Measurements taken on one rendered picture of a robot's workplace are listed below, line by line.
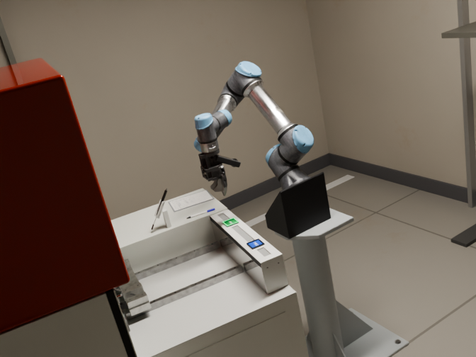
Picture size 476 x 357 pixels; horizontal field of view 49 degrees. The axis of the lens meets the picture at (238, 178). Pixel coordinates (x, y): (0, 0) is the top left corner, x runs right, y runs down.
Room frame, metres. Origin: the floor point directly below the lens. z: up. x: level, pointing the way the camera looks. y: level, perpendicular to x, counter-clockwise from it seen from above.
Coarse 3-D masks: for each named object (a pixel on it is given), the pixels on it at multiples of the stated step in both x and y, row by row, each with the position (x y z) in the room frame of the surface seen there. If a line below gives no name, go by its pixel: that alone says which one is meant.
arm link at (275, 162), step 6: (276, 144) 2.36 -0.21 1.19; (270, 150) 2.34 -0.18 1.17; (276, 150) 2.32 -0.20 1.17; (270, 156) 2.33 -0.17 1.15; (276, 156) 2.30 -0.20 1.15; (282, 156) 2.27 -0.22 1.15; (270, 162) 2.33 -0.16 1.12; (276, 162) 2.30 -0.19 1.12; (282, 162) 2.28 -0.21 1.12; (288, 162) 2.27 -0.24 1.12; (270, 168) 2.36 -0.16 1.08; (276, 168) 2.29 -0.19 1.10; (282, 168) 2.27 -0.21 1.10; (288, 168) 2.27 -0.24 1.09; (276, 174) 2.29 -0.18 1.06
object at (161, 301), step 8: (240, 264) 1.93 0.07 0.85; (224, 272) 1.89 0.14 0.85; (232, 272) 1.89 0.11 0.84; (240, 272) 1.91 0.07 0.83; (200, 280) 1.87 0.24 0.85; (208, 280) 1.86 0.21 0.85; (216, 280) 1.87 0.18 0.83; (184, 288) 1.84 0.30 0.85; (192, 288) 1.84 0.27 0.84; (200, 288) 1.85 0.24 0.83; (168, 296) 1.80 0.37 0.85; (176, 296) 1.81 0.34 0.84; (184, 296) 1.82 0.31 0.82; (152, 304) 1.78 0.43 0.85; (160, 304) 1.79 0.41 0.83; (128, 312) 1.75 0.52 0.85; (144, 312) 1.77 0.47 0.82
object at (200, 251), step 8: (200, 248) 2.15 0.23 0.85; (208, 248) 2.15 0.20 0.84; (216, 248) 2.16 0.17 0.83; (184, 256) 2.11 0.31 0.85; (192, 256) 2.12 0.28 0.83; (160, 264) 2.08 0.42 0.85; (168, 264) 2.08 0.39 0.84; (176, 264) 2.10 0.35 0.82; (144, 272) 2.05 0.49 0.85; (152, 272) 2.06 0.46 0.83
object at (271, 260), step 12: (216, 216) 2.21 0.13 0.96; (228, 216) 2.18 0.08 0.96; (228, 228) 2.06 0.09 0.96; (240, 228) 2.04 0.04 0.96; (240, 240) 1.92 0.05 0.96; (252, 240) 1.91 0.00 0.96; (264, 240) 1.88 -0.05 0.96; (252, 252) 1.80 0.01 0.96; (264, 252) 1.79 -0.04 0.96; (276, 252) 1.76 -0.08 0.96; (264, 264) 1.72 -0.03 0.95; (276, 264) 1.73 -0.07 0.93; (264, 276) 1.71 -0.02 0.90; (276, 276) 1.73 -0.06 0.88; (276, 288) 1.73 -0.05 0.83
